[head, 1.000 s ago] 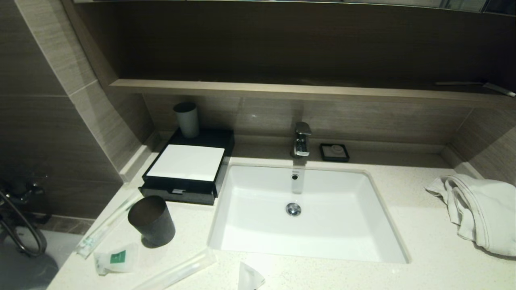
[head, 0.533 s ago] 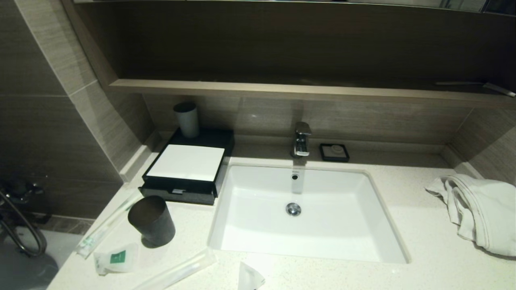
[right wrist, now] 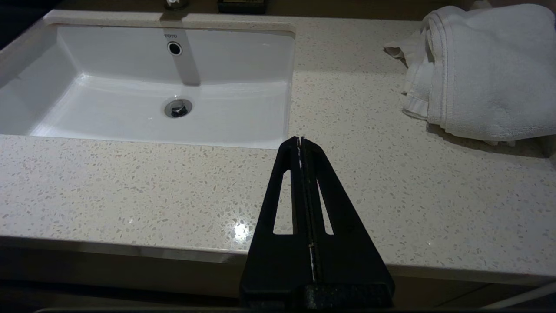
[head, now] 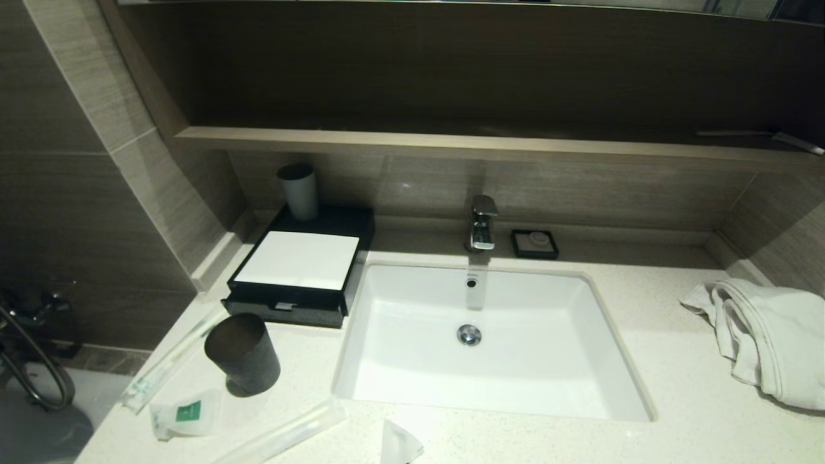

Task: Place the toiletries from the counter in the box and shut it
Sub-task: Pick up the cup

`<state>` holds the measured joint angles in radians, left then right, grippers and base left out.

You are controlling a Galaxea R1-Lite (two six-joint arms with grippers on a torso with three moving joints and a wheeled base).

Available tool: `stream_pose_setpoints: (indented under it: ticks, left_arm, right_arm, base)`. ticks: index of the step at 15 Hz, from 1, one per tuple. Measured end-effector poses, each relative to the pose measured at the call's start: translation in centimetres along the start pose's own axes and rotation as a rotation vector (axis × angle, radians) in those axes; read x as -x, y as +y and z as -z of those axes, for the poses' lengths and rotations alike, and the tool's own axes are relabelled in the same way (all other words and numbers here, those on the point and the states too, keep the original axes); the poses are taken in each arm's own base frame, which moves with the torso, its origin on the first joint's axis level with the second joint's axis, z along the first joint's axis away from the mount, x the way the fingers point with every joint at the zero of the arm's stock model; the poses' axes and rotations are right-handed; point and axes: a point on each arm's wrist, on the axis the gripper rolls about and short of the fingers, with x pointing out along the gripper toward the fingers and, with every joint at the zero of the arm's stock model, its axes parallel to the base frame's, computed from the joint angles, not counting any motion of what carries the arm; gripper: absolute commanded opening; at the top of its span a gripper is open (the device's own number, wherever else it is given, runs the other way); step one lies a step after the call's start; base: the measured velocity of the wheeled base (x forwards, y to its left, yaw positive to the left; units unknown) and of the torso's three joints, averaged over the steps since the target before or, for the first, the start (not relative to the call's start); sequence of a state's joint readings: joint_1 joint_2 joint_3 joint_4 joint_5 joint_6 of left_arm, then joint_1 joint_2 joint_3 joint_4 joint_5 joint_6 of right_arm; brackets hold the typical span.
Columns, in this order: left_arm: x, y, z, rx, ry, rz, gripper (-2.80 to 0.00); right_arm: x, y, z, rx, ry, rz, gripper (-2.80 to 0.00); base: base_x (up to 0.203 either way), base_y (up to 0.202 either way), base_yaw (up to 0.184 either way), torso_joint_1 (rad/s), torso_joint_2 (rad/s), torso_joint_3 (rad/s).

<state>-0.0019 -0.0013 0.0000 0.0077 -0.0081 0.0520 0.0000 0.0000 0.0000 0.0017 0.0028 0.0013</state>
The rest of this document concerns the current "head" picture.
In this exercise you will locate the black box drawer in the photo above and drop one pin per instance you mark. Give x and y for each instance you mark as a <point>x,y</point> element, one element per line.
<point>258,312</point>

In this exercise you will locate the grey cup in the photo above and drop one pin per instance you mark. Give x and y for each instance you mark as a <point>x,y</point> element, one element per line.
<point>300,193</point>

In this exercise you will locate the sachet with green label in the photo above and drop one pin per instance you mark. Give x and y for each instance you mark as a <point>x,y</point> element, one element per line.
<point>187,412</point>

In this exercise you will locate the white ceramic sink basin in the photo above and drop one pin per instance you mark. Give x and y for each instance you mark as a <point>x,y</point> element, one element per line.
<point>548,361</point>

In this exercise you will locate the white towel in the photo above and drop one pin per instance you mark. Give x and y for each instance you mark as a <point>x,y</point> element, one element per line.
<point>780,335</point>

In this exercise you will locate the black amenity drawer box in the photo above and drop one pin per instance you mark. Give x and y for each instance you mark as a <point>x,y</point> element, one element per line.
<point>351,222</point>

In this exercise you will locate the chrome drain stopper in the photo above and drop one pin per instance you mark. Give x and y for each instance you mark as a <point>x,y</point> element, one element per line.
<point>469,334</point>

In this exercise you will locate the round white soap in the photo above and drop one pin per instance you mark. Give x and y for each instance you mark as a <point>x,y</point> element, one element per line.
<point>536,241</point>

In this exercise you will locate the wall mirror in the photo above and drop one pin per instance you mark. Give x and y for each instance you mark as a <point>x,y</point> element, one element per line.
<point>741,6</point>

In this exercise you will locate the dark brown cup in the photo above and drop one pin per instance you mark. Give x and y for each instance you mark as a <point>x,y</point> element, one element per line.
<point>248,361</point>

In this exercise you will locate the wooden wall shelf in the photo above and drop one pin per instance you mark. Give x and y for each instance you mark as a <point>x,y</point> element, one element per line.
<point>451,145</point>

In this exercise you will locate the toothbrush packet with green print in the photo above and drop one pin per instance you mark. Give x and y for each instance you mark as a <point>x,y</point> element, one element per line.
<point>164,367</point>

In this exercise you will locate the chrome faucet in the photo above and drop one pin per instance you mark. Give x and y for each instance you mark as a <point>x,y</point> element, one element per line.
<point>482,225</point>

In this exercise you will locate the black soap dish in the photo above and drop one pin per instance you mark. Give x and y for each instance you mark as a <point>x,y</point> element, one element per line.
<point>515,248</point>

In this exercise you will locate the long clear plastic packet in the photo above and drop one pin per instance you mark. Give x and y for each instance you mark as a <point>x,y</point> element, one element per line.
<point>290,432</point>

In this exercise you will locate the white flat sheet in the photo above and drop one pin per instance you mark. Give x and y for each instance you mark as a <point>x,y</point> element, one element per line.
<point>296,261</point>

